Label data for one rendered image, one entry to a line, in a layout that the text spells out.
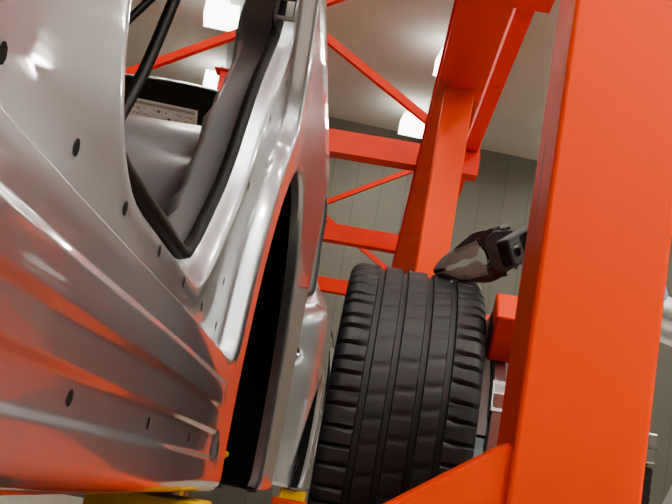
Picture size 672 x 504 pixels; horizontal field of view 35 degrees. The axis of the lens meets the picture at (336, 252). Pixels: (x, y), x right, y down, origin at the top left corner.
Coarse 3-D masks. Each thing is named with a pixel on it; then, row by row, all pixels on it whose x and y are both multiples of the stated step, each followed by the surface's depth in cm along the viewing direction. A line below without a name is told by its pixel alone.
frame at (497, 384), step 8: (488, 320) 194; (496, 368) 173; (504, 368) 174; (496, 376) 172; (504, 376) 172; (496, 384) 170; (504, 384) 170; (496, 392) 168; (488, 400) 172; (496, 400) 168; (488, 408) 170; (496, 408) 168; (488, 416) 169; (496, 416) 168; (488, 424) 170; (496, 424) 167; (488, 432) 167; (496, 432) 167; (488, 440) 167; (496, 440) 167; (488, 448) 166
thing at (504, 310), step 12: (504, 300) 174; (516, 300) 174; (492, 312) 177; (504, 312) 171; (492, 324) 174; (504, 324) 171; (492, 336) 172; (504, 336) 172; (492, 348) 173; (504, 348) 173; (492, 360) 175; (504, 360) 174
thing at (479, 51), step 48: (336, 0) 850; (480, 0) 480; (528, 0) 526; (192, 48) 842; (336, 48) 842; (480, 48) 530; (432, 96) 666; (480, 96) 591; (336, 144) 820; (384, 144) 819; (432, 144) 684; (480, 144) 820; (336, 240) 1111; (384, 240) 1111; (336, 288) 1405
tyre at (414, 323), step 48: (384, 288) 178; (432, 288) 183; (480, 288) 187; (384, 336) 169; (432, 336) 170; (480, 336) 171; (336, 384) 164; (384, 384) 164; (432, 384) 164; (480, 384) 166; (336, 432) 161; (384, 432) 162; (432, 432) 161; (336, 480) 160; (384, 480) 160
